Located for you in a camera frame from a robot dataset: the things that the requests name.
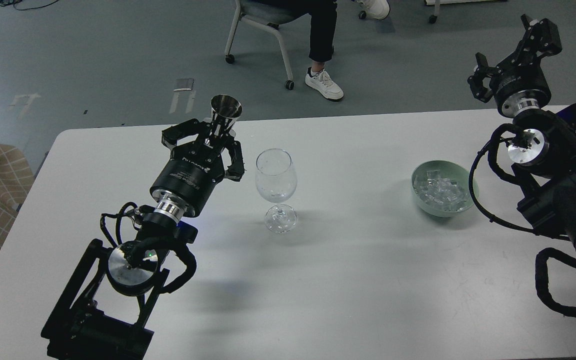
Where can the steel jigger measuring cup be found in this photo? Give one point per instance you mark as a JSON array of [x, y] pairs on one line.
[[225, 111]]

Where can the grey tape piece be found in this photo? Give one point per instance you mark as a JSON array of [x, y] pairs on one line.
[[184, 84]]

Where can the seated person in black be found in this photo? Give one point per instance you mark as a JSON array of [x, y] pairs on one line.
[[323, 19]]

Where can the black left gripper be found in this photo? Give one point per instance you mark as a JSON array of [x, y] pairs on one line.
[[194, 169]]

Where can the green bowl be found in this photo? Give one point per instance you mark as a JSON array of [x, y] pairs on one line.
[[449, 169]]

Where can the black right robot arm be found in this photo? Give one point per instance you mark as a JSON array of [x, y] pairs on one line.
[[535, 151]]

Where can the white furniture base with castor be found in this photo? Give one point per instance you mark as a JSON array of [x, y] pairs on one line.
[[437, 6]]

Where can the clear ice cubes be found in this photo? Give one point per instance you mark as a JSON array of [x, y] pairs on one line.
[[441, 193]]

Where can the clear wine glass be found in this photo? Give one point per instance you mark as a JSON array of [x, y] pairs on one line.
[[276, 182]]

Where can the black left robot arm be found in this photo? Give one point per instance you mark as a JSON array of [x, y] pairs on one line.
[[149, 251]]

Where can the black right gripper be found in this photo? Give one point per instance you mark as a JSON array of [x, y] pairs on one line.
[[523, 83]]

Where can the grey chair with castors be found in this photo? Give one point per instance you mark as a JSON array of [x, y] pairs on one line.
[[267, 19]]

